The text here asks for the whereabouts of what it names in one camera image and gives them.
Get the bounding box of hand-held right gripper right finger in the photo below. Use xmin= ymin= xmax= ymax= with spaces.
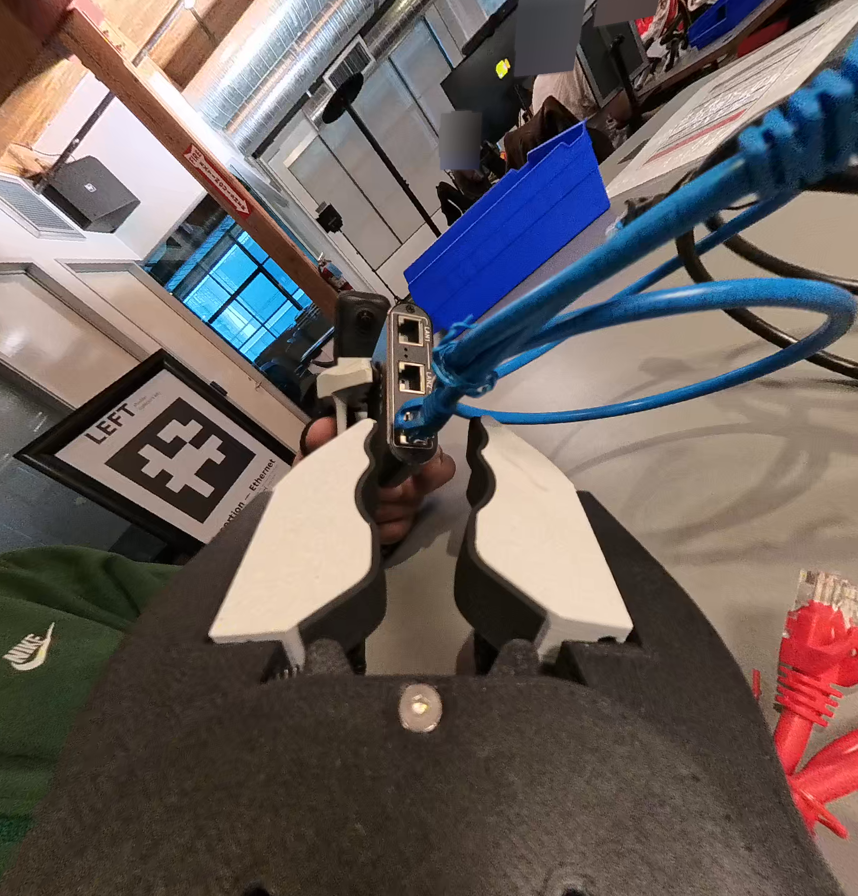
xmin=455 ymin=419 xmax=634 ymax=662

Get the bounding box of laminated instruction sheet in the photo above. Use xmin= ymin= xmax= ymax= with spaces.
xmin=604 ymin=0 xmax=858 ymax=200

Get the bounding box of black ethernet cable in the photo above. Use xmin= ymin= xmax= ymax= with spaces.
xmin=674 ymin=161 xmax=858 ymax=386

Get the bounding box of green sweatshirt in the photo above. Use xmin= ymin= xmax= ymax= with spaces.
xmin=0 ymin=546 xmax=181 ymax=890

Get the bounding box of black ethernet switch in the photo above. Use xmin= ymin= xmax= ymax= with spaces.
xmin=373 ymin=302 xmax=444 ymax=491

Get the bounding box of red ethernet cable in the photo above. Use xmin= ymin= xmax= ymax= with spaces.
xmin=751 ymin=568 xmax=858 ymax=841

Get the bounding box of blue plastic bin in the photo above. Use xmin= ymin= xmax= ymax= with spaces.
xmin=403 ymin=120 xmax=612 ymax=330

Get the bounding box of blue ethernet cable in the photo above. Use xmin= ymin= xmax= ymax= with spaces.
xmin=394 ymin=31 xmax=858 ymax=449

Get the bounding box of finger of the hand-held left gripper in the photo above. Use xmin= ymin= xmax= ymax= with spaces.
xmin=315 ymin=357 xmax=375 ymax=435

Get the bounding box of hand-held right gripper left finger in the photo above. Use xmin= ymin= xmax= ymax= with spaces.
xmin=208 ymin=419 xmax=388 ymax=662

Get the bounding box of black wall speaker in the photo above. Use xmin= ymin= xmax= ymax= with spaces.
xmin=42 ymin=155 xmax=141 ymax=233

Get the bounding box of person's left hand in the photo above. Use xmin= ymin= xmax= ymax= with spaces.
xmin=299 ymin=413 xmax=458 ymax=547

